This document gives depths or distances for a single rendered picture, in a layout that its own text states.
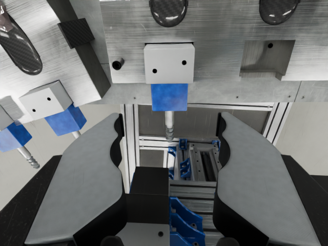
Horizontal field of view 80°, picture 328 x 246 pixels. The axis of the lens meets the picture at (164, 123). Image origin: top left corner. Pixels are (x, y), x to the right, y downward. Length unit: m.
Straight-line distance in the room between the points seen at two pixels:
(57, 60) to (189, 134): 0.89
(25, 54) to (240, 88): 0.32
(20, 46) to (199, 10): 0.23
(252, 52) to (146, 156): 1.01
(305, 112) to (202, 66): 1.32
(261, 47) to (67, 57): 0.25
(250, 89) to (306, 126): 1.24
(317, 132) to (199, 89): 1.37
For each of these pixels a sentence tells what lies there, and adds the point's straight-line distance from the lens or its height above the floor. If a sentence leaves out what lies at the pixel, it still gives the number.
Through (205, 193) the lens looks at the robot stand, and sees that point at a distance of 0.62.
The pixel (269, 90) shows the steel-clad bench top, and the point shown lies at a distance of 0.38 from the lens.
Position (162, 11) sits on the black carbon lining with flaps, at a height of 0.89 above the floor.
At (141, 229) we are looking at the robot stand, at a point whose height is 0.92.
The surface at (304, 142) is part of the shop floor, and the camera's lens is 1.67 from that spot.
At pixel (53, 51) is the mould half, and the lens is 0.31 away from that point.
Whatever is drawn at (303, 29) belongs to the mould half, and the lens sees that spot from 0.27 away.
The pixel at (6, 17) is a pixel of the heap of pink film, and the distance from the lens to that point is 0.32.
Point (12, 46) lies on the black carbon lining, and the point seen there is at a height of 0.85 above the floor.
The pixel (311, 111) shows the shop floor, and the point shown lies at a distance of 1.54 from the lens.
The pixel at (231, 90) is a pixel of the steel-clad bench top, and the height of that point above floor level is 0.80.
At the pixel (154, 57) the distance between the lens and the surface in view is 0.21.
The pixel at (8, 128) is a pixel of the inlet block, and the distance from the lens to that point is 0.39.
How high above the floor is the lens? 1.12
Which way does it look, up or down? 59 degrees down
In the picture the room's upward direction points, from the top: 177 degrees counter-clockwise
